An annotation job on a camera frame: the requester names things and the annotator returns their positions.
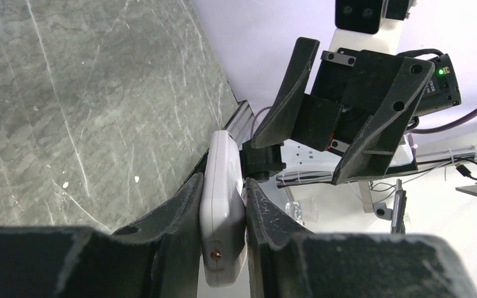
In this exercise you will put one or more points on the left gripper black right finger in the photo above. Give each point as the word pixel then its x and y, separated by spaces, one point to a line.
pixel 277 249

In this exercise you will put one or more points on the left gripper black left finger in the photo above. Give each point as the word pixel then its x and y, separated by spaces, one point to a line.
pixel 163 248

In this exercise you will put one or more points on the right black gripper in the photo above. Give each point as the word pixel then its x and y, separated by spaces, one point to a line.
pixel 360 106

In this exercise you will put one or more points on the white remote control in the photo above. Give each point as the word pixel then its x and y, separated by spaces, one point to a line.
pixel 222 215

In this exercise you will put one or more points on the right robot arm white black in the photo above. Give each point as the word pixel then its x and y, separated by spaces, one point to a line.
pixel 441 92

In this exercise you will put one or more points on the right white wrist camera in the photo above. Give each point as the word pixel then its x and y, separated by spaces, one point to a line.
pixel 374 25

